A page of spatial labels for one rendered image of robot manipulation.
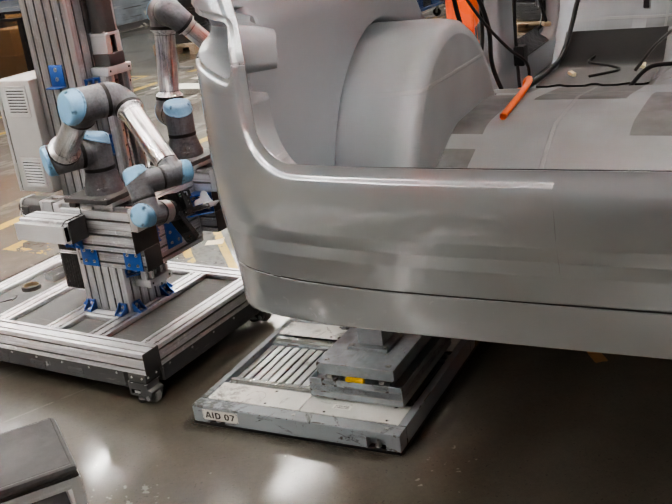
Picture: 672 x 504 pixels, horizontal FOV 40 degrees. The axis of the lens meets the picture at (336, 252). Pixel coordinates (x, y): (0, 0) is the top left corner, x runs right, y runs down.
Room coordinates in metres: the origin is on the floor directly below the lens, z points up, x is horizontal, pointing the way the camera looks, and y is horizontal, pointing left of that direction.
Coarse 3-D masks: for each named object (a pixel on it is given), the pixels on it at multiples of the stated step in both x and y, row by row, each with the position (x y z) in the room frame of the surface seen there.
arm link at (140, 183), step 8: (128, 168) 2.83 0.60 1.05; (136, 168) 2.83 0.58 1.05; (144, 168) 2.85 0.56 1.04; (152, 168) 2.87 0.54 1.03; (128, 176) 2.82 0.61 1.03; (136, 176) 2.81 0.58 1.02; (144, 176) 2.83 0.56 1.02; (152, 176) 2.84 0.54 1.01; (160, 176) 2.85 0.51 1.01; (128, 184) 2.82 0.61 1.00; (136, 184) 2.81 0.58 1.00; (144, 184) 2.81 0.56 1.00; (152, 184) 2.83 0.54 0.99; (160, 184) 2.84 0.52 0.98; (136, 192) 2.80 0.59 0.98; (144, 192) 2.80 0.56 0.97; (152, 192) 2.82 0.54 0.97; (136, 200) 2.79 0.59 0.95
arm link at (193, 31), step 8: (160, 0) 3.94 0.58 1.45; (168, 0) 3.93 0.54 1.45; (176, 0) 3.96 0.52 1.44; (160, 8) 3.91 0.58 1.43; (168, 8) 3.90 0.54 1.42; (176, 8) 3.90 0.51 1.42; (184, 8) 3.93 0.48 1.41; (160, 16) 3.91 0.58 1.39; (168, 16) 3.89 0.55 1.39; (176, 16) 3.88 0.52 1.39; (184, 16) 3.89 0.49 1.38; (192, 16) 3.92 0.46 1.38; (168, 24) 3.90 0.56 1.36; (176, 24) 3.89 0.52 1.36; (184, 24) 3.89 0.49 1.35; (192, 24) 3.91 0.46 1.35; (184, 32) 3.90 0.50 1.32; (192, 32) 3.91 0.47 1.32; (200, 32) 3.92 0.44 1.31; (208, 32) 3.95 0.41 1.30; (192, 40) 3.93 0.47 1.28; (200, 40) 3.92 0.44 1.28
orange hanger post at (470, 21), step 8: (448, 0) 5.44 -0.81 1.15; (464, 0) 5.39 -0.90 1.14; (472, 0) 5.38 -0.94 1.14; (448, 8) 5.44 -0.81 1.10; (464, 8) 5.40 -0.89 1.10; (448, 16) 5.44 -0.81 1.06; (464, 16) 5.40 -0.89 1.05; (472, 16) 5.38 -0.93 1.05; (464, 24) 5.40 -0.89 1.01; (472, 24) 5.38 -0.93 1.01
